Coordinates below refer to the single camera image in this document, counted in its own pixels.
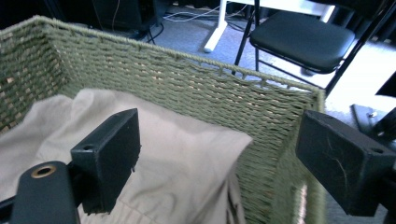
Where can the green woven basket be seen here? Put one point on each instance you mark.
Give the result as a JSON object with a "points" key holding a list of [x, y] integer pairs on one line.
{"points": [[186, 77]]}

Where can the beige cloth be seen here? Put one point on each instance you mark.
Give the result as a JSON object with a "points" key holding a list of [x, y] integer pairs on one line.
{"points": [[190, 149]]}

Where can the black folding chair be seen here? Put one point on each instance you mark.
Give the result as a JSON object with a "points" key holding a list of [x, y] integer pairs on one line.
{"points": [[299, 40]]}

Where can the dark equipment box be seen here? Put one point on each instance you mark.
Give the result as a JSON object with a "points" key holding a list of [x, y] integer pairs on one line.
{"points": [[124, 12]]}

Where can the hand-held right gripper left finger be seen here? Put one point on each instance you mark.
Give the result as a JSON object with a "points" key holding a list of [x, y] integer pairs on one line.
{"points": [[107, 158]]}

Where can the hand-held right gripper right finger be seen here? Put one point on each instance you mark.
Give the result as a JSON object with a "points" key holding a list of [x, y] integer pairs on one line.
{"points": [[336, 155]]}

